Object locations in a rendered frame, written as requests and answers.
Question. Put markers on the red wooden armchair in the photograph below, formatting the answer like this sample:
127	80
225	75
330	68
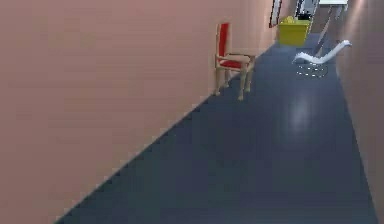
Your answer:
225	61

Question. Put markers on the yellow cabinet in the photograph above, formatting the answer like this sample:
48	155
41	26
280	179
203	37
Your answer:
293	32

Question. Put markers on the yellow lump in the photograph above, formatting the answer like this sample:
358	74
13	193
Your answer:
289	19

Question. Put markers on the white lounge chair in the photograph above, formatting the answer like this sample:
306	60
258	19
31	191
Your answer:
320	58

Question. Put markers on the white table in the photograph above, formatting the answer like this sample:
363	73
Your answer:
328	13

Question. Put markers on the framed wall picture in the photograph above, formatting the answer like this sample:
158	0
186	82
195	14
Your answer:
275	12

